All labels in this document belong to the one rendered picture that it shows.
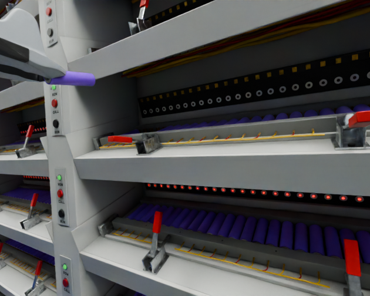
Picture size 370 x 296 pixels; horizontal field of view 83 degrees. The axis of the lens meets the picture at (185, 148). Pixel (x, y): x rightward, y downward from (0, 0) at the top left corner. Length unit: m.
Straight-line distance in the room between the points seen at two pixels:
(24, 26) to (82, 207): 0.34
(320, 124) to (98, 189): 0.44
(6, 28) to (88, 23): 0.31
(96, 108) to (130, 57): 0.18
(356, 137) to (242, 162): 0.12
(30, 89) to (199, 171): 0.49
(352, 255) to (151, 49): 0.37
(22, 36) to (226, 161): 0.26
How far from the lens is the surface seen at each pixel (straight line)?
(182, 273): 0.38
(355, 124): 0.21
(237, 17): 0.30
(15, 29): 0.29
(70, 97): 0.49
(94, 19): 0.60
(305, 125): 0.30
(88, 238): 0.52
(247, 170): 0.26
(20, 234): 0.75
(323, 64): 0.43
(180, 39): 0.33
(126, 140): 0.31
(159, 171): 0.32
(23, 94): 0.69
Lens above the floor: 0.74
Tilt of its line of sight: 1 degrees down
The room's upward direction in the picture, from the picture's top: 3 degrees counter-clockwise
